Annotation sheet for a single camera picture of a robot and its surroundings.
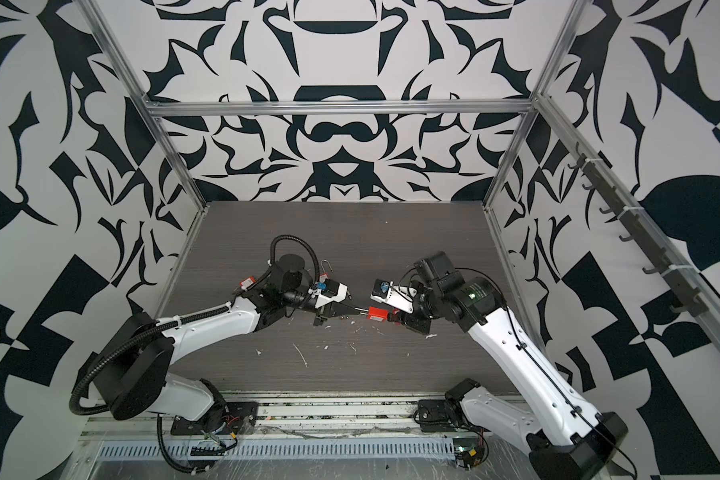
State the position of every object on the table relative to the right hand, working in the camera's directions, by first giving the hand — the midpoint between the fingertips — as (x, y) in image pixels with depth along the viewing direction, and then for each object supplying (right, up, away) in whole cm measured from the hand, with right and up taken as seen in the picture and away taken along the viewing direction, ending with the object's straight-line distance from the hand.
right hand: (400, 304), depth 71 cm
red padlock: (-5, -2, 0) cm, 6 cm away
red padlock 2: (-46, +1, +25) cm, 52 cm away
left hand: (-9, 0, +2) cm, 9 cm away
